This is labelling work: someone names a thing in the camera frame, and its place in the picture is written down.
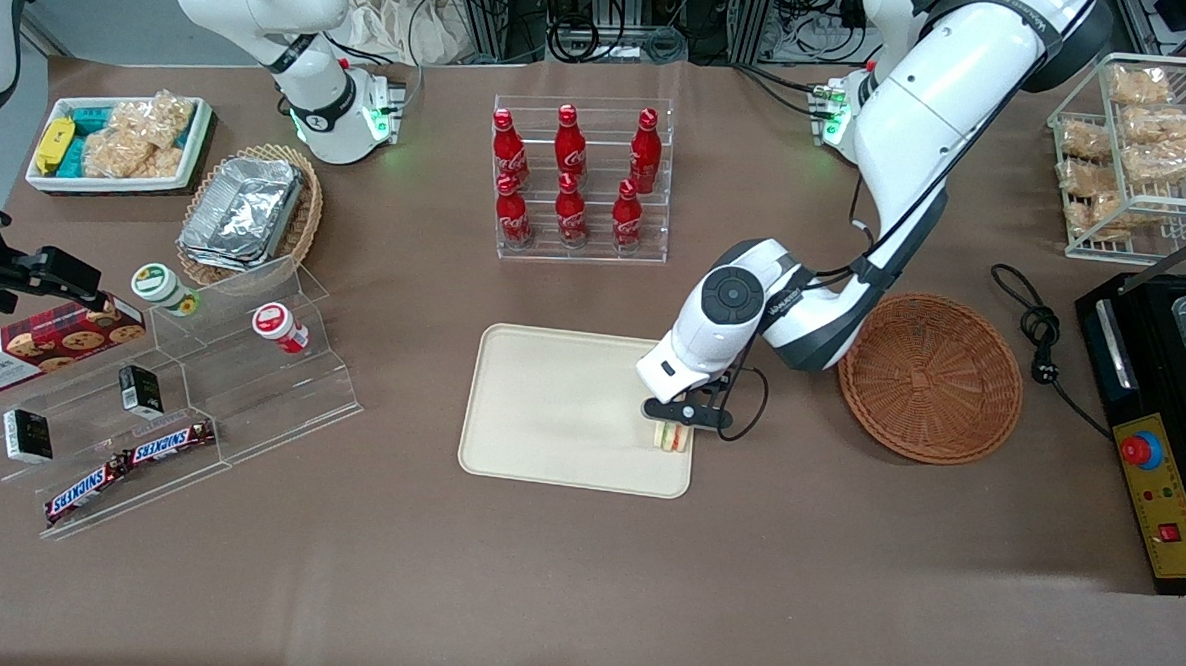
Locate rice cracker snack bag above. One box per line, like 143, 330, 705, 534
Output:
1068, 192, 1161, 244
1120, 136, 1186, 188
1120, 103, 1186, 145
1054, 158, 1112, 199
1106, 65, 1174, 107
1059, 121, 1114, 164
80, 126, 184, 183
111, 88, 197, 151

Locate yellow snack pack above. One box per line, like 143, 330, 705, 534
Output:
33, 116, 76, 177

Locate black arm base cables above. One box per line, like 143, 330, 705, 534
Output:
728, 61, 836, 119

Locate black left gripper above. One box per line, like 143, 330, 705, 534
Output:
678, 370, 736, 411

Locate beige plastic serving tray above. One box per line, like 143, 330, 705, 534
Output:
456, 320, 702, 501

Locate white rectangular plastic bin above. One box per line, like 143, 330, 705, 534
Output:
25, 89, 216, 202

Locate Snickers chocolate bar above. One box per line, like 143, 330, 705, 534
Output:
42, 454, 133, 531
123, 415, 218, 470

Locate aluminium frame post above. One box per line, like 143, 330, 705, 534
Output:
473, 0, 515, 62
733, 0, 777, 64

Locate beige crumpled cloth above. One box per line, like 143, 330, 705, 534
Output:
340, 0, 468, 68

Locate red Walkers cookie box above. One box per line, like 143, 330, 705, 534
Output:
0, 289, 148, 404

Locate black power cable with plug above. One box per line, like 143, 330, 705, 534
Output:
982, 262, 1122, 442

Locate red cola bottle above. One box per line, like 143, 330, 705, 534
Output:
611, 179, 646, 251
489, 107, 532, 191
553, 103, 590, 189
628, 106, 664, 195
554, 172, 591, 250
494, 174, 535, 250

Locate yellow control panel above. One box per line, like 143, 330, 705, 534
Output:
1106, 411, 1186, 582

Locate clear acrylic stepped stand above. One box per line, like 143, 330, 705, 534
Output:
0, 240, 370, 554

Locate red lid white jar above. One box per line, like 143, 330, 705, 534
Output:
250, 301, 312, 356

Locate green lid white jar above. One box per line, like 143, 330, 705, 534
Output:
129, 262, 204, 319

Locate white wire shelf rack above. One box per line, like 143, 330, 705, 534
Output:
1042, 50, 1186, 268

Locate black heating machine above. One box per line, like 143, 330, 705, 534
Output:
1062, 209, 1186, 597

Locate small black white box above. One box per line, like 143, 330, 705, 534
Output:
116, 363, 166, 419
1, 407, 56, 466

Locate oval light wicker basket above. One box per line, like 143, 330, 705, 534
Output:
175, 139, 327, 294

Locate clear acrylic bottle rack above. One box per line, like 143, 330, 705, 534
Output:
486, 91, 676, 267

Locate stacked aluminium foil containers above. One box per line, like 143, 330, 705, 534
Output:
176, 153, 306, 276

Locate black cable bundle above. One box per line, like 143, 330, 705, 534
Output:
547, 6, 623, 67

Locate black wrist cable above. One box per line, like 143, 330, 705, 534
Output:
716, 4, 1063, 456

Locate red emergency stop button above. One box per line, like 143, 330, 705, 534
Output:
1120, 433, 1164, 471

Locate round brown wicker basket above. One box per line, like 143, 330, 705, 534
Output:
833, 289, 1028, 469

